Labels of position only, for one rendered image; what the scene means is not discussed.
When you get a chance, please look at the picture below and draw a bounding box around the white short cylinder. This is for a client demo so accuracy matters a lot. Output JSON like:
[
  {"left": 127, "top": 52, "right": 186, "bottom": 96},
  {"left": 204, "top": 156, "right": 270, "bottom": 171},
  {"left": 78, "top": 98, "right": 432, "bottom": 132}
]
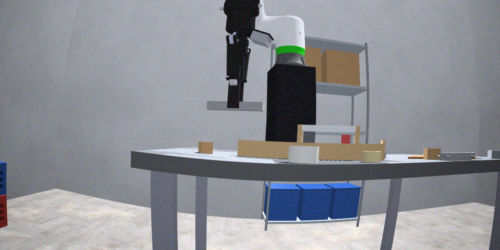
[{"left": 288, "top": 146, "right": 319, "bottom": 163}]

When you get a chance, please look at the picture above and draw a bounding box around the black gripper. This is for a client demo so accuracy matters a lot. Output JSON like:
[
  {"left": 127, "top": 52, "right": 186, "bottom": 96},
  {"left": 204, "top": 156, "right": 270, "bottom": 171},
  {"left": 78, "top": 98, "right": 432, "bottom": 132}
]
[{"left": 226, "top": 10, "right": 256, "bottom": 108}]

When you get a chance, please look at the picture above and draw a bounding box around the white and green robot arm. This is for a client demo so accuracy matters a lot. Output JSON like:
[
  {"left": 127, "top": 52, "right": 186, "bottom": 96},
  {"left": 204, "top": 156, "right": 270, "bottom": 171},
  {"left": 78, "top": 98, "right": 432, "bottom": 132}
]
[{"left": 220, "top": 0, "right": 307, "bottom": 66}]

